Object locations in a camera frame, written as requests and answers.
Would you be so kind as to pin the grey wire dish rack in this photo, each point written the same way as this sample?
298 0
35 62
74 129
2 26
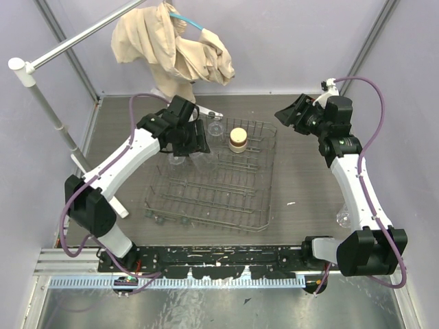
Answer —
235 193

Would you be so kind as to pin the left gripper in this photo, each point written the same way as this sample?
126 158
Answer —
198 138

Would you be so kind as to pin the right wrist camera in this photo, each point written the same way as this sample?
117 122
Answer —
329 89

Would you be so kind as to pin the clear cup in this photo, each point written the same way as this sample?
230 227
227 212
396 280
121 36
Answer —
176 165
343 217
202 161

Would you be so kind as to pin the clear tumbler from corner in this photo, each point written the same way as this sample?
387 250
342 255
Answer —
216 132

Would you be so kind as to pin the aluminium frame rail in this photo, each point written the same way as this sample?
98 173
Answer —
96 260

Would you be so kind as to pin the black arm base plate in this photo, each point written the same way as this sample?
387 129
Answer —
221 262

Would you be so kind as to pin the beige brown travel cup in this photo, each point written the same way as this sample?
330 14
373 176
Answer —
238 140

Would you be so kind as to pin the teal clothes hanger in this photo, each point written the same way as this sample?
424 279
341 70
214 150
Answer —
186 20

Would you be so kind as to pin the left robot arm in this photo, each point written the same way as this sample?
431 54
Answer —
87 199

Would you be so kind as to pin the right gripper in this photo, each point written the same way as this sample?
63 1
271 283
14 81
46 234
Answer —
302 105

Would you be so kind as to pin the beige cloth garment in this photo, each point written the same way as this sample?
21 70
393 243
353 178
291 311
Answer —
153 35

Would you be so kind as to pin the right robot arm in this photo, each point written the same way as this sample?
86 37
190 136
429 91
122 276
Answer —
374 245

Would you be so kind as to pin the grey slotted cable duct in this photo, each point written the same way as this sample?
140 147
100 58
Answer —
115 282

